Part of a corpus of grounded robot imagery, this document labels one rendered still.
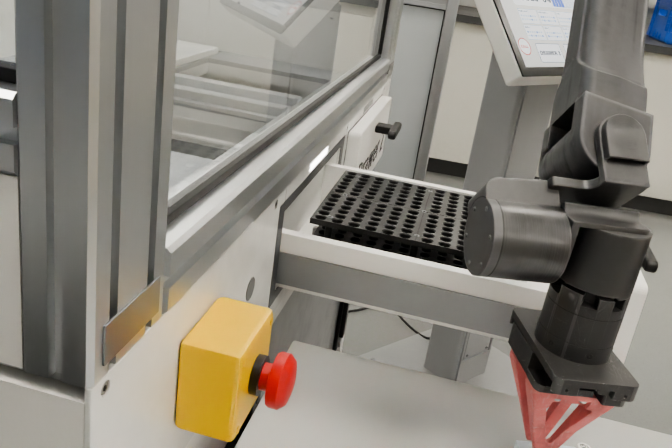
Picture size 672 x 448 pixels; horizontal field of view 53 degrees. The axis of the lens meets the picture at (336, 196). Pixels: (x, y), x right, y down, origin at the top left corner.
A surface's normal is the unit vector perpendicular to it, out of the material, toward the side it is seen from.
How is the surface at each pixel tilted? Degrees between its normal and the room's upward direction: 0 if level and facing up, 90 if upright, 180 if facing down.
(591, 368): 2
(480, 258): 88
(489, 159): 90
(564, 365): 2
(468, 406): 0
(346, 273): 90
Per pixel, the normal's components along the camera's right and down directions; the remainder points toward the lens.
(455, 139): -0.16, 0.33
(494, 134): -0.76, 0.13
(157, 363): 0.97, 0.21
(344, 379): 0.14, -0.93
